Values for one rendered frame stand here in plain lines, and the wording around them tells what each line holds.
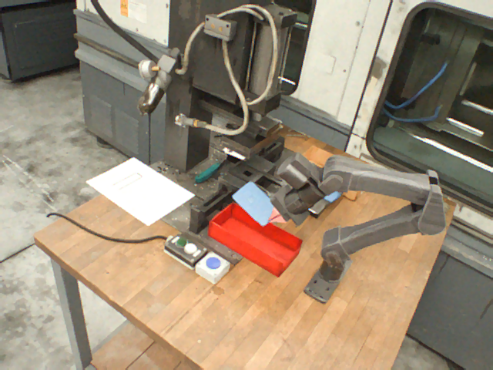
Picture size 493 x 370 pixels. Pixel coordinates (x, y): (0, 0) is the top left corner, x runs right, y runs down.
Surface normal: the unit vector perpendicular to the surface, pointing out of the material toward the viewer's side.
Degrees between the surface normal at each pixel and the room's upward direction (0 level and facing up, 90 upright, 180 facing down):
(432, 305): 90
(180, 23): 90
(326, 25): 90
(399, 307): 0
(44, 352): 0
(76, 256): 0
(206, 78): 90
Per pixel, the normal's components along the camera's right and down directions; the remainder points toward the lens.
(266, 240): 0.14, -0.79
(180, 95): -0.55, 0.44
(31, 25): 0.79, 0.45
